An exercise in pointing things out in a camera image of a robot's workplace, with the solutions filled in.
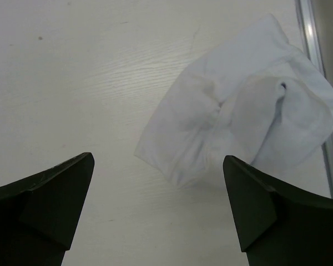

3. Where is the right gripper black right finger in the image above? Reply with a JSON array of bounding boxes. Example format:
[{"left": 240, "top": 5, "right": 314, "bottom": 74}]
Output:
[{"left": 223, "top": 155, "right": 333, "bottom": 265}]

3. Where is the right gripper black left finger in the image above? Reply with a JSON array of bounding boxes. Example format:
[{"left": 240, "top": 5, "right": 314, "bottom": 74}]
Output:
[{"left": 0, "top": 152, "right": 94, "bottom": 265}]

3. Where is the aluminium table edge rail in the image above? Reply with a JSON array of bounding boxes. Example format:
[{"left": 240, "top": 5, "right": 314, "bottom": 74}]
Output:
[{"left": 295, "top": 1, "right": 333, "bottom": 198}]

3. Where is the white skirt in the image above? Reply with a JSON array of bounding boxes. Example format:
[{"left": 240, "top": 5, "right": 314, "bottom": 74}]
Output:
[{"left": 135, "top": 14, "right": 333, "bottom": 187}]

